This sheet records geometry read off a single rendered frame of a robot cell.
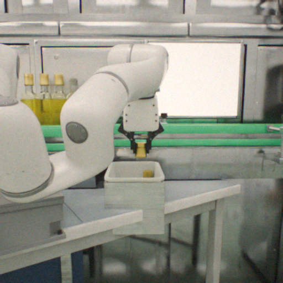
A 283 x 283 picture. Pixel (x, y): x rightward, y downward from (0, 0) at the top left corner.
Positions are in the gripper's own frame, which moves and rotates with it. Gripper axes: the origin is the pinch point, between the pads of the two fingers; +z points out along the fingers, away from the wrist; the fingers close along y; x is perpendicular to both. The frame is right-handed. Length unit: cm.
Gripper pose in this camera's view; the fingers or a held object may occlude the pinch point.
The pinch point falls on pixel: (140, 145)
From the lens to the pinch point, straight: 78.7
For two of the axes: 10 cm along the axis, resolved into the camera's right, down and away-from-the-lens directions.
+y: -10.0, 0.1, -0.3
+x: 0.3, 4.0, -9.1
